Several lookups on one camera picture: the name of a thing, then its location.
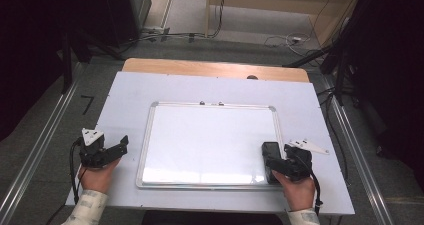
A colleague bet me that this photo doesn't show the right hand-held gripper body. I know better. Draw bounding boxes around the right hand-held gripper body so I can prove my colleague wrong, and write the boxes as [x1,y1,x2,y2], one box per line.
[286,138,331,182]

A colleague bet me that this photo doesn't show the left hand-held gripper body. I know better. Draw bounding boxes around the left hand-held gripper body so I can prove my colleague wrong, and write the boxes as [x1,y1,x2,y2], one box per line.
[78,127,111,169]

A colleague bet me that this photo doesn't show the black whiteboard eraser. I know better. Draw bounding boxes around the black whiteboard eraser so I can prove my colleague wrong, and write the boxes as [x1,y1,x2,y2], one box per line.
[261,141,285,186]

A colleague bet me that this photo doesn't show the person's left hand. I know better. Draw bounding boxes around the person's left hand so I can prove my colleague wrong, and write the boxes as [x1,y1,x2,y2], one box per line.
[76,158,122,195]

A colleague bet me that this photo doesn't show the person's right hand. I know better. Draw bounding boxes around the person's right hand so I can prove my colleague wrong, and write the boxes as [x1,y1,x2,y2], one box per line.
[271,170,317,213]

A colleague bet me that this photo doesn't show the white table cover board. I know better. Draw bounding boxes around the white table cover board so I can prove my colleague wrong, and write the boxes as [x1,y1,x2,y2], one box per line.
[65,71,356,217]

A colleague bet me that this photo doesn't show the silver-framed whiteboard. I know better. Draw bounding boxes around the silver-framed whiteboard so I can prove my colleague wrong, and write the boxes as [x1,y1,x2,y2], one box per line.
[135,100,291,191]

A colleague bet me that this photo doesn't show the person's dark clothing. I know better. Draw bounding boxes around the person's dark clothing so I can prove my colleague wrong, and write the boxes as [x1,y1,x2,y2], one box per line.
[141,210,284,225]

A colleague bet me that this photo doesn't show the black metal stand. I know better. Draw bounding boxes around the black metal stand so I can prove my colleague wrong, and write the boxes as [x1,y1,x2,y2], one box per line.
[282,34,354,107]
[60,29,126,95]

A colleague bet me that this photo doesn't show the wooden table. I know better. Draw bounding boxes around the wooden table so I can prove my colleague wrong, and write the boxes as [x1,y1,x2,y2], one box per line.
[122,57,311,84]

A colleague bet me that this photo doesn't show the grey power strip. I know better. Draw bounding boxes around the grey power strip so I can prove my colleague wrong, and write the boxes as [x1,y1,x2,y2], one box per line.
[141,26,171,37]

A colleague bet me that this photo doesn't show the black cabinet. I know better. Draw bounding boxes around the black cabinet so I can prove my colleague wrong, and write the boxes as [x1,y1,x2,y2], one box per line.
[99,0,153,48]

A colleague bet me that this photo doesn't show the dark curtain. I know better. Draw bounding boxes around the dark curtain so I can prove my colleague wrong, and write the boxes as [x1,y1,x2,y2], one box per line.
[0,0,111,143]
[339,0,424,194]

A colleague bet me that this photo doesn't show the light wooden shelf unit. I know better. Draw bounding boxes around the light wooden shelf unit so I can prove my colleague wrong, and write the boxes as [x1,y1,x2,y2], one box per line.
[204,0,365,47]

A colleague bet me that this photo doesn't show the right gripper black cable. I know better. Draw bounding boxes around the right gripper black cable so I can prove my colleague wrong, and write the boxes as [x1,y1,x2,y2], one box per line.
[298,154,324,217]

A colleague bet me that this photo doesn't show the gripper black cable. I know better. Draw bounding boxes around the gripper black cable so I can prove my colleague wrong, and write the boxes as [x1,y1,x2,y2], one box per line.
[298,154,324,217]
[68,137,84,205]

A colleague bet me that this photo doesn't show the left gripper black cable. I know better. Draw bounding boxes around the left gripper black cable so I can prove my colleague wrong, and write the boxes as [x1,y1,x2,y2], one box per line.
[68,137,84,205]

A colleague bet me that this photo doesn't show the aluminium floor rail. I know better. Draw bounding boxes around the aluminium floor rail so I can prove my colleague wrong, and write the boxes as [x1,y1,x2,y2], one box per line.
[0,62,84,221]
[321,76,396,225]

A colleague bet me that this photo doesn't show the white coiled cable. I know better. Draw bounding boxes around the white coiled cable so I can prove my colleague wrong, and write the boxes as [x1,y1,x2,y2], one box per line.
[263,32,313,57]

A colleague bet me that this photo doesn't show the black floor cables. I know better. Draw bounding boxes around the black floor cables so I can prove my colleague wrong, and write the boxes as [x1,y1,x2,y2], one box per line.
[118,0,229,53]

